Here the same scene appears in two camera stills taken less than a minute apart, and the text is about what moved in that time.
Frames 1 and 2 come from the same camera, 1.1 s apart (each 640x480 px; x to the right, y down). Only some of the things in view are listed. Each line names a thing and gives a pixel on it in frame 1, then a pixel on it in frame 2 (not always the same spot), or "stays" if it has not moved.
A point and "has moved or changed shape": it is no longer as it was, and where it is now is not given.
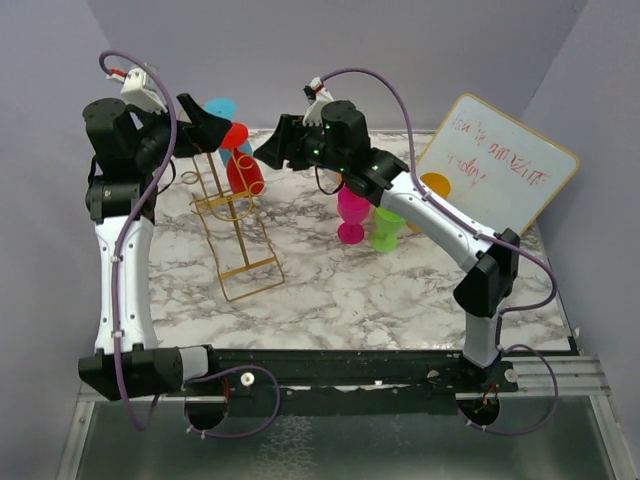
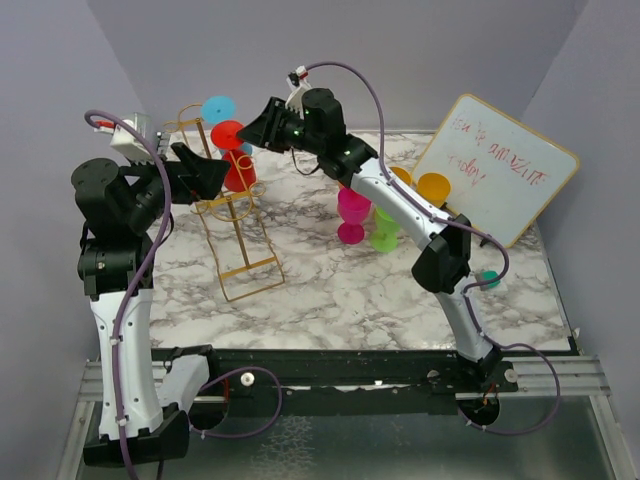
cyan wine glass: (225, 108) stays
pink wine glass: (352, 209) stays
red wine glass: (243, 172) has moved or changed shape
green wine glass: (388, 226) stays
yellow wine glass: (437, 183) stays
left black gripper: (206, 130) → (194, 177)
